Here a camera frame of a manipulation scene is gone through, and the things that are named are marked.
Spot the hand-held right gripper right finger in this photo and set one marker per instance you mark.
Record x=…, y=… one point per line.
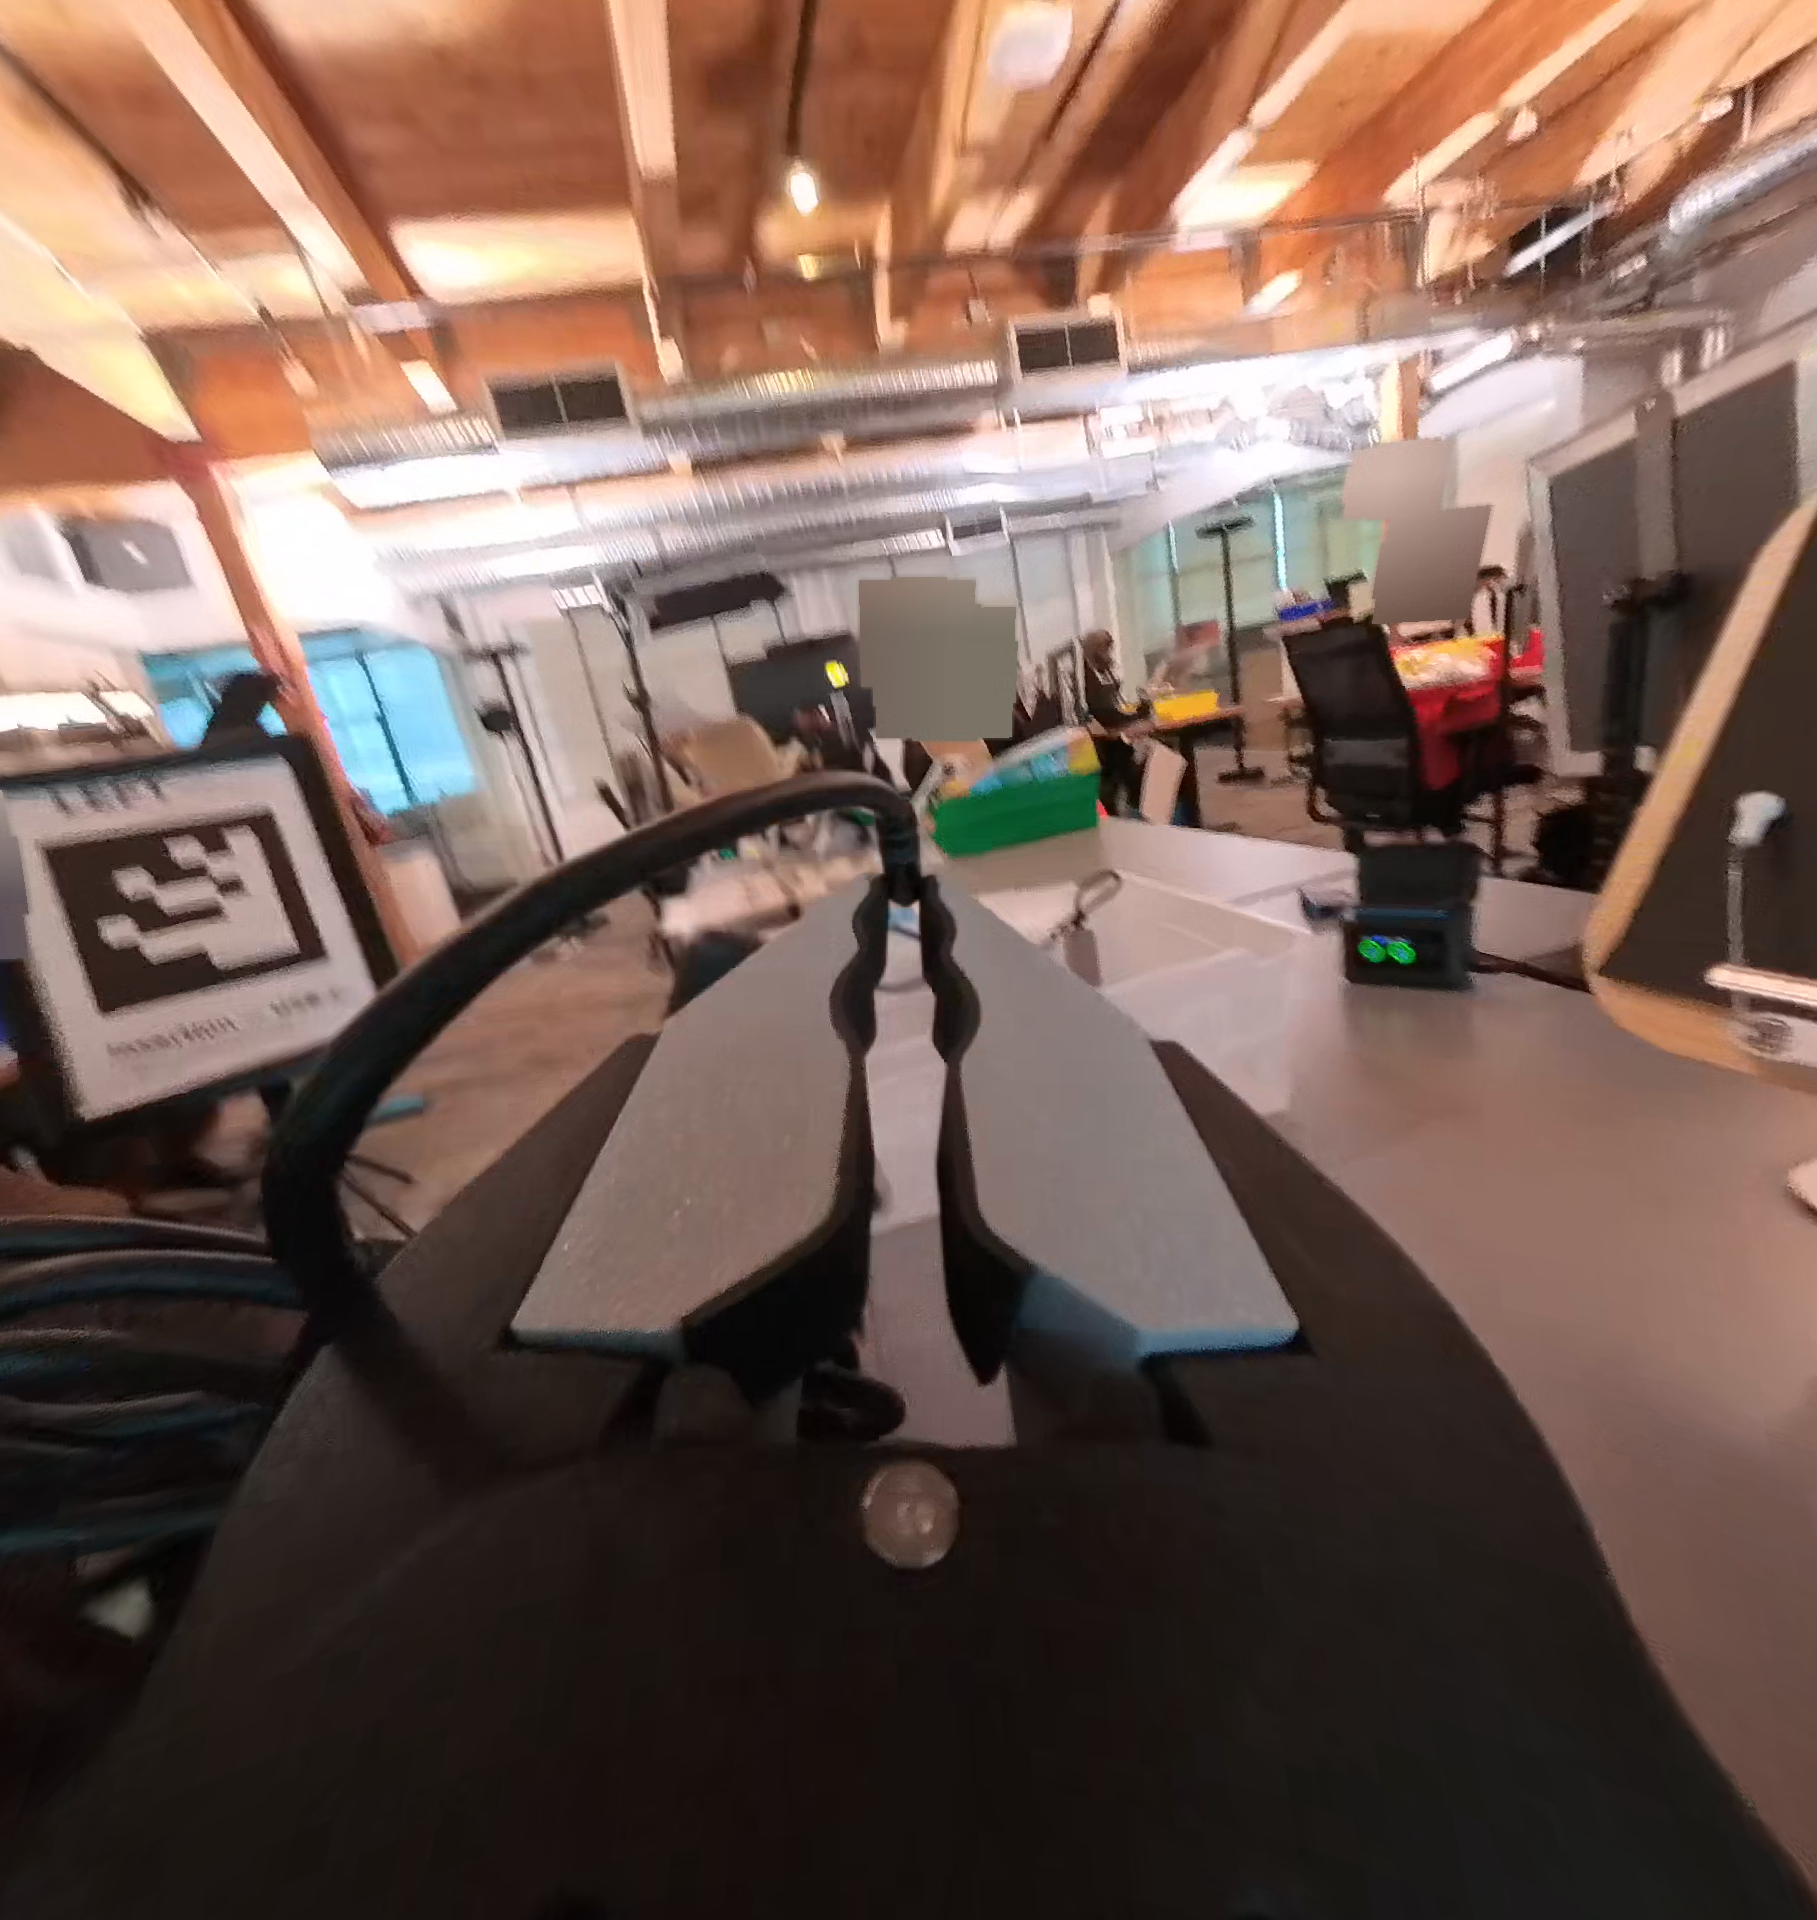
x=1104, y=1185

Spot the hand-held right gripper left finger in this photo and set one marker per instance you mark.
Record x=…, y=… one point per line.
x=729, y=1170

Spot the white plastic tray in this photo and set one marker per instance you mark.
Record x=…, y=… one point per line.
x=1209, y=959

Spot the green plastic bin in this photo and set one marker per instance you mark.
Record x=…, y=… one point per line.
x=1019, y=816

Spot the small black box green lights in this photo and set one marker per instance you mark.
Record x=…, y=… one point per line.
x=1412, y=916

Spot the black office chair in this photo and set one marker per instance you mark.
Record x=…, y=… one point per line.
x=1365, y=720

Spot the black tripod stand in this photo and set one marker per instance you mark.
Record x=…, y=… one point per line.
x=1234, y=646

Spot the red table cover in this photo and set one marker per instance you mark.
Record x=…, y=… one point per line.
x=1464, y=705

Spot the wood-framed display on white stand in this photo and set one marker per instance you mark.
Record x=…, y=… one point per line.
x=1733, y=839

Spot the grey panel monitor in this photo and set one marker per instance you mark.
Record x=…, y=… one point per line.
x=1688, y=526

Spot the silver ventilation duct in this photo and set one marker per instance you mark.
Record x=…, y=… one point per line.
x=787, y=405

